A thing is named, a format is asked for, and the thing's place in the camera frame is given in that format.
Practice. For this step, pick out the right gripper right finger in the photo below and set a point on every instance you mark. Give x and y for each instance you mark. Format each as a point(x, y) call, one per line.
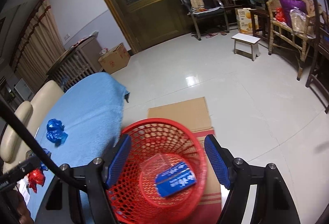
point(273, 200)

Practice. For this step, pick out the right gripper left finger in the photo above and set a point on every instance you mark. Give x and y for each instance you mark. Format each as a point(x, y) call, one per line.
point(96, 177)

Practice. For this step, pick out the red plastic bag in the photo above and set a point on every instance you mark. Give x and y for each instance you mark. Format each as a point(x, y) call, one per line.
point(36, 177)

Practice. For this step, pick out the blue plastic bag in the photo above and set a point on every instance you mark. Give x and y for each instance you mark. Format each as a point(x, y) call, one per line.
point(56, 132)

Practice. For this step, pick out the blue carton box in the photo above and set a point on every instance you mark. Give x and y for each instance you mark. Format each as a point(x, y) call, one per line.
point(175, 179)

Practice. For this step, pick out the red plastic trash basket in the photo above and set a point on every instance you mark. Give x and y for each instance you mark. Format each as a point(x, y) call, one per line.
point(157, 145)

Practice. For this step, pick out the beige leather sofa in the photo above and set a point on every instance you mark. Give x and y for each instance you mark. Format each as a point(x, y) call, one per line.
point(31, 114)

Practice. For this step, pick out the blue tablecloth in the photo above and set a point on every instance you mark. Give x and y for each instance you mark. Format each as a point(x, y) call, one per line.
point(92, 113)

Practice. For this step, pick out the flat brown cardboard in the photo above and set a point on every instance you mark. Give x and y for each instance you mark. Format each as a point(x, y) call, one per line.
point(194, 115)

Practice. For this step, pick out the beige striped curtain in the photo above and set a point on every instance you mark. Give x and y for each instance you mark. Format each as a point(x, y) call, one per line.
point(38, 46)

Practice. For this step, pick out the brown cardboard box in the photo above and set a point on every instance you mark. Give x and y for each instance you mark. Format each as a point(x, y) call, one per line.
point(113, 60)

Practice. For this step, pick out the white small stool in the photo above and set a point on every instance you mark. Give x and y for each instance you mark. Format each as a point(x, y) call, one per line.
point(248, 40)

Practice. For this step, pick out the wicker chair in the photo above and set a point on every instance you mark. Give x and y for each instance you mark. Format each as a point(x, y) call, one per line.
point(292, 27)

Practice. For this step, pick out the orange printed carton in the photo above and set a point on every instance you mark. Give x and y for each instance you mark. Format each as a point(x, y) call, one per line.
point(244, 20)

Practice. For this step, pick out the black armchair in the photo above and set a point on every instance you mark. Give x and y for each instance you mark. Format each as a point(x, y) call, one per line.
point(205, 9)

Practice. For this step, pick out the purple cushion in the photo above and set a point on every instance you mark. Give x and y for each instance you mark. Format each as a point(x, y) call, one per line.
point(288, 5)

